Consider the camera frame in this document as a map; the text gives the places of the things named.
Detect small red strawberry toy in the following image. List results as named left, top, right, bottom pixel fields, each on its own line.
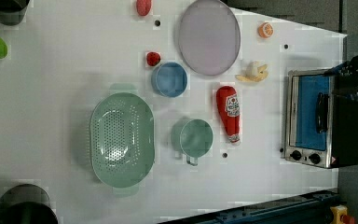
left=146, top=51, right=161, bottom=66

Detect peeled banana toy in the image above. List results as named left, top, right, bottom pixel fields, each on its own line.
left=235, top=61, right=269, bottom=82

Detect black silver toaster oven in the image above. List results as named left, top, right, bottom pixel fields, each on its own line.
left=283, top=70, right=358, bottom=169

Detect yellow red clamp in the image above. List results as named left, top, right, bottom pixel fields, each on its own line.
left=330, top=205, right=356, bottom=224

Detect black cylinder post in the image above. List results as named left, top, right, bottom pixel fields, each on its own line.
left=0, top=0, right=31, bottom=26
left=0, top=184, right=59, bottom=224

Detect black cylinder post upper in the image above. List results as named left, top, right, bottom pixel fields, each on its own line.
left=0, top=0, right=31, bottom=26

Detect blue metal rail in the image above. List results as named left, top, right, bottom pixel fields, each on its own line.
left=160, top=190, right=340, bottom=224

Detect lilac round plate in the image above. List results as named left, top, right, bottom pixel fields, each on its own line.
left=178, top=0, right=241, bottom=76

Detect pink strawberry toy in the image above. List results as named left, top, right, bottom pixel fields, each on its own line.
left=136, top=0, right=152, bottom=17

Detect red plush ketchup bottle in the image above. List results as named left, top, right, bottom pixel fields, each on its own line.
left=216, top=86, right=240, bottom=144

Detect black cylinder post lower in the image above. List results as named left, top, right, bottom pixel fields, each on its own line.
left=0, top=184, right=59, bottom=224

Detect green oval strainer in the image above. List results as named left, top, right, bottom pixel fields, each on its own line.
left=89, top=83, right=155, bottom=197

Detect blue bowl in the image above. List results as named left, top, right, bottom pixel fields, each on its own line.
left=151, top=62, right=187, bottom=98

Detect green mug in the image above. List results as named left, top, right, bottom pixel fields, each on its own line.
left=171, top=119, right=213, bottom=166

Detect orange slice toy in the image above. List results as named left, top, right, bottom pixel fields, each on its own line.
left=257, top=22, right=274, bottom=38

